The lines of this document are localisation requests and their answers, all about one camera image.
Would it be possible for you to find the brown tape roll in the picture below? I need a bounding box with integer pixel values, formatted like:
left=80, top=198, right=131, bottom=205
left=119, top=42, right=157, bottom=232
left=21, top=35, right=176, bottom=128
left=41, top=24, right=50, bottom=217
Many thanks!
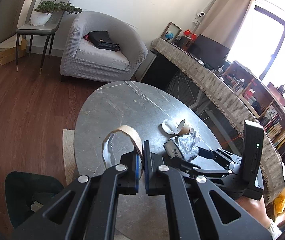
left=102, top=125, right=143, bottom=168
left=175, top=119, right=190, bottom=135

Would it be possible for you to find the white plastic lid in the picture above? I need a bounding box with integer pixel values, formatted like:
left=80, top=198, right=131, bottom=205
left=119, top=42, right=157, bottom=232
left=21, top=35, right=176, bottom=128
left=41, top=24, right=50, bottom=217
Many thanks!
left=161, top=119, right=177, bottom=135

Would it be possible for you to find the dark green trash bin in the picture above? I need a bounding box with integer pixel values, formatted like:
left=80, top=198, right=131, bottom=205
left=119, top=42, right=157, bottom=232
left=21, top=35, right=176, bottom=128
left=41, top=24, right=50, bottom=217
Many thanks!
left=5, top=171, right=64, bottom=228

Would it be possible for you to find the person's right hand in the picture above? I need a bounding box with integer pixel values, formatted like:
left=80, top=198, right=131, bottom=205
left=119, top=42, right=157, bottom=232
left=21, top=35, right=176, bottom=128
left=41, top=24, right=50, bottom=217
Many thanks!
left=236, top=196, right=271, bottom=229

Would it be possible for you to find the beige fringed table runner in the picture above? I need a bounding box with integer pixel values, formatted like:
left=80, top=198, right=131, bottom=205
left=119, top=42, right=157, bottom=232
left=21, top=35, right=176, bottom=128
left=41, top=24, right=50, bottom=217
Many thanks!
left=151, top=37, right=285, bottom=204

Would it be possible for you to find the wooden bookshelf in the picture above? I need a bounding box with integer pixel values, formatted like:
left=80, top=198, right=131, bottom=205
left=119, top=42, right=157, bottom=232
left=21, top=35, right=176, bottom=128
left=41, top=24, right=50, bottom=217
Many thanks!
left=222, top=61, right=285, bottom=163

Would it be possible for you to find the black monitor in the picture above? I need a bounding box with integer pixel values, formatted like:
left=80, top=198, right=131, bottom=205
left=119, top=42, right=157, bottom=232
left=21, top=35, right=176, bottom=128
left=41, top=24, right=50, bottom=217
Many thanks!
left=187, top=35, right=230, bottom=70

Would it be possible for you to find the grey armchair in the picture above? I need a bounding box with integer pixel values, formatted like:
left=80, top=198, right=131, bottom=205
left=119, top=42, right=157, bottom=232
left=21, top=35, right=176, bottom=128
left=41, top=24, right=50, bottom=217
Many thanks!
left=59, top=11, right=148, bottom=82

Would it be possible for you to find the small globe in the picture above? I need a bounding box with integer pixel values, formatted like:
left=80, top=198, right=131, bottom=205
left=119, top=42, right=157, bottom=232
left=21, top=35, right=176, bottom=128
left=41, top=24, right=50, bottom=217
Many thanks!
left=165, top=31, right=174, bottom=41

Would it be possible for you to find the black handbag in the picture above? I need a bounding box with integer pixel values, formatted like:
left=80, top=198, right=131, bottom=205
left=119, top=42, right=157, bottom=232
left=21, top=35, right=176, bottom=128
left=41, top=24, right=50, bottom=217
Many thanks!
left=83, top=31, right=121, bottom=51

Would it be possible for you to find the framed picture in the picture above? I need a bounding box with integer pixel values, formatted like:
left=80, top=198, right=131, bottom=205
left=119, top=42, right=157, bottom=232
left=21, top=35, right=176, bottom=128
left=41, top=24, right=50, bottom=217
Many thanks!
left=160, top=22, right=181, bottom=43

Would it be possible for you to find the beige curtain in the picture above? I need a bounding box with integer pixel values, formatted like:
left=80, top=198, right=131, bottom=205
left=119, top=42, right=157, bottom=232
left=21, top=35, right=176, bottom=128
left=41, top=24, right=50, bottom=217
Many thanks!
left=196, top=0, right=255, bottom=49

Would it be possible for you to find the cardboard box on floor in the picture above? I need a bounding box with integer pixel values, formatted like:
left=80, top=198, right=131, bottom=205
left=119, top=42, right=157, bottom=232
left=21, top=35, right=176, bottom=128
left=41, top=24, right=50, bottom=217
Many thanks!
left=0, top=38, right=27, bottom=66

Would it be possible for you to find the potted green plant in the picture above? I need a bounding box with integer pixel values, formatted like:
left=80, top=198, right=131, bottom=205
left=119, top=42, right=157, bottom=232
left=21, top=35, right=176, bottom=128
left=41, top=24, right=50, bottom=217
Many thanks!
left=30, top=0, right=82, bottom=27

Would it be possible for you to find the white security camera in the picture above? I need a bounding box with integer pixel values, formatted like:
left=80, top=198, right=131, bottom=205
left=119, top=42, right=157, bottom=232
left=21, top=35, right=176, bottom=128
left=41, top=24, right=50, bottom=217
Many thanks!
left=193, top=11, right=205, bottom=25

